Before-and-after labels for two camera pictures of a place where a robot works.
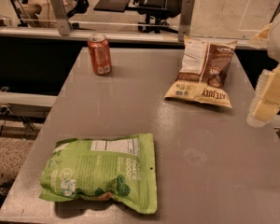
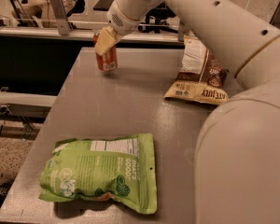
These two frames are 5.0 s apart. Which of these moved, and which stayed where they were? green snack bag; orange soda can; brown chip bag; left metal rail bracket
Moved: orange soda can
Stayed: green snack bag; brown chip bag; left metal rail bracket
